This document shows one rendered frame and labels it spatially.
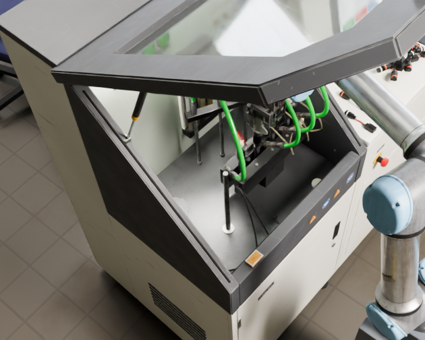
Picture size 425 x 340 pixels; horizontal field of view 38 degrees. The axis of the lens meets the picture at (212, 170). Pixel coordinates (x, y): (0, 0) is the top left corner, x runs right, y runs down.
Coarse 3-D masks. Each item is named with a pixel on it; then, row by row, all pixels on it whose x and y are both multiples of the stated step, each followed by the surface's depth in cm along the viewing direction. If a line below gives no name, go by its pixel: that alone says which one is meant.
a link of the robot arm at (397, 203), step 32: (416, 160) 130; (384, 192) 126; (416, 192) 125; (384, 224) 129; (416, 224) 129; (384, 256) 142; (416, 256) 140; (384, 288) 150; (416, 288) 149; (384, 320) 152; (416, 320) 154
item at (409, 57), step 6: (414, 48) 224; (420, 48) 225; (408, 54) 222; (414, 54) 223; (420, 54) 224; (402, 60) 218; (408, 60) 220; (414, 60) 223; (384, 66) 218; (390, 66) 219; (396, 66) 220; (402, 66) 218; (408, 66) 220; (378, 72) 218; (396, 72) 216; (396, 78) 215
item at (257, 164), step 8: (264, 136) 206; (288, 136) 206; (304, 136) 214; (248, 152) 202; (264, 152) 202; (272, 152) 202; (280, 152) 205; (288, 152) 210; (232, 160) 201; (256, 160) 200; (264, 160) 200; (272, 160) 203; (280, 160) 208; (232, 168) 199; (248, 168) 199; (256, 168) 199; (264, 168) 201; (272, 168) 207; (280, 168) 212; (240, 176) 197; (248, 176) 197; (256, 176) 200; (264, 176) 205; (272, 176) 211; (232, 184) 204; (240, 184) 196; (248, 184) 198; (256, 184) 204; (264, 184) 211; (240, 192) 200; (248, 192) 202
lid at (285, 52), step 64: (192, 0) 157; (256, 0) 137; (320, 0) 119; (384, 0) 101; (64, 64) 156; (128, 64) 133; (192, 64) 116; (256, 64) 102; (320, 64) 93; (384, 64) 92
